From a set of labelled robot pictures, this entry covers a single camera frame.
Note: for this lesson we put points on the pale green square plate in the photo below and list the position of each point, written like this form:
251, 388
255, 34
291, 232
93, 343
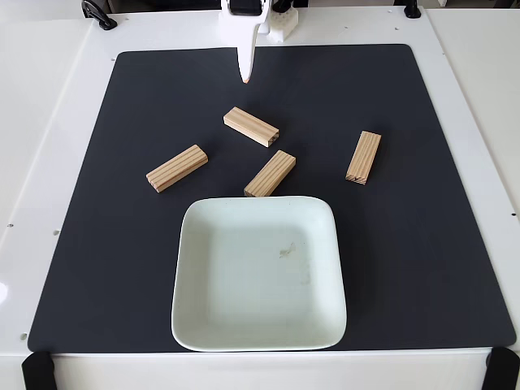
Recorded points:
243, 227

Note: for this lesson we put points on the black rubber mat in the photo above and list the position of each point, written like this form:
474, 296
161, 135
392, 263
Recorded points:
122, 243

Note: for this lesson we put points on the grooved wooden block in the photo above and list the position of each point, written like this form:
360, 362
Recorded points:
176, 168

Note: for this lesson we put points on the black base clamp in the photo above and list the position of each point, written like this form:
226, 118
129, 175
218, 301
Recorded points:
282, 5

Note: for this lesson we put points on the black table clamp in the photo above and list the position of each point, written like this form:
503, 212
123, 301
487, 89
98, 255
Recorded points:
97, 14
412, 10

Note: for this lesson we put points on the smooth wooden block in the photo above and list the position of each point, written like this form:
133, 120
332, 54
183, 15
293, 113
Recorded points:
250, 125

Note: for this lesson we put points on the striped wooden block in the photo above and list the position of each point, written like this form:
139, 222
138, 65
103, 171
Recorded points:
363, 156
270, 172

